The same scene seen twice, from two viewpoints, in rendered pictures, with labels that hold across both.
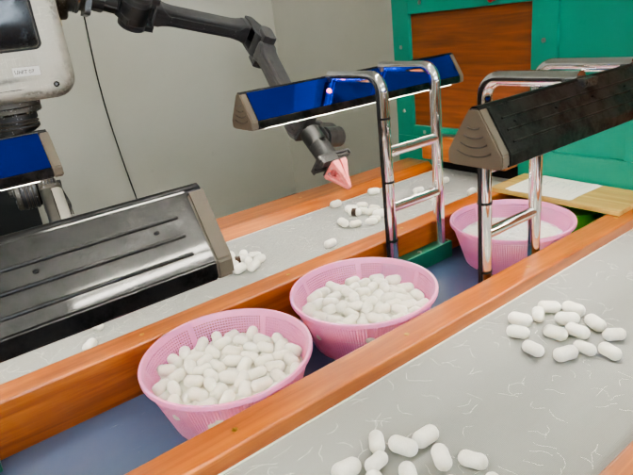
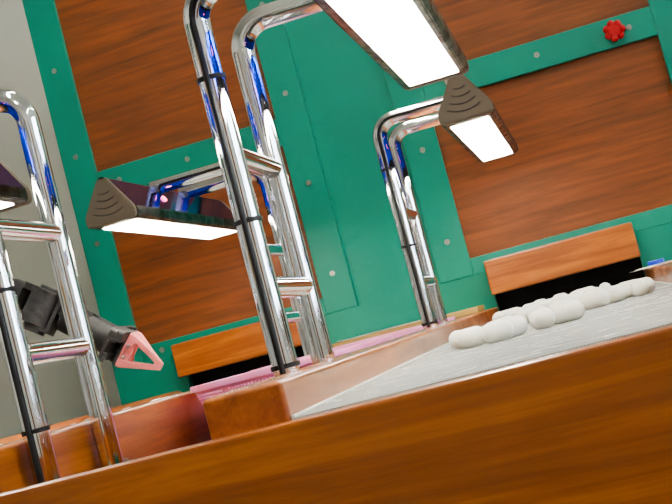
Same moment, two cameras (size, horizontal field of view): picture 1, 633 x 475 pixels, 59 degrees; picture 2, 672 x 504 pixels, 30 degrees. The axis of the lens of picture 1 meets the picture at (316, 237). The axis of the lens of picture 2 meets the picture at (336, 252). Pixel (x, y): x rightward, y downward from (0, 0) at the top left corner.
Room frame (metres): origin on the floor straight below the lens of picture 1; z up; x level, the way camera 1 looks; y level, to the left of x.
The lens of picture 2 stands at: (-0.47, 1.22, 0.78)
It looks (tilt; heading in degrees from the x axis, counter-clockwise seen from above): 4 degrees up; 315
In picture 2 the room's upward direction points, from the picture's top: 15 degrees counter-clockwise
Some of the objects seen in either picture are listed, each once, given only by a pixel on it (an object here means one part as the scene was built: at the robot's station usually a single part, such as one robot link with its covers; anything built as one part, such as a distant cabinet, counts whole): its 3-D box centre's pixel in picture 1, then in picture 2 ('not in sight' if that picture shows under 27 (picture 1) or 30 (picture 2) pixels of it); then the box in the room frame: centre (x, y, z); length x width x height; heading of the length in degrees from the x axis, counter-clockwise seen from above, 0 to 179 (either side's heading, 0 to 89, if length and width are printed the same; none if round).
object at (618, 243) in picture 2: not in sight; (561, 258); (1.02, -0.85, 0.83); 0.30 x 0.06 x 0.07; 34
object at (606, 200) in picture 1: (565, 192); (401, 328); (1.27, -0.61, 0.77); 0.33 x 0.15 x 0.01; 34
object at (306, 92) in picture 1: (359, 86); (172, 210); (1.28, -0.14, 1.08); 0.62 x 0.08 x 0.07; 124
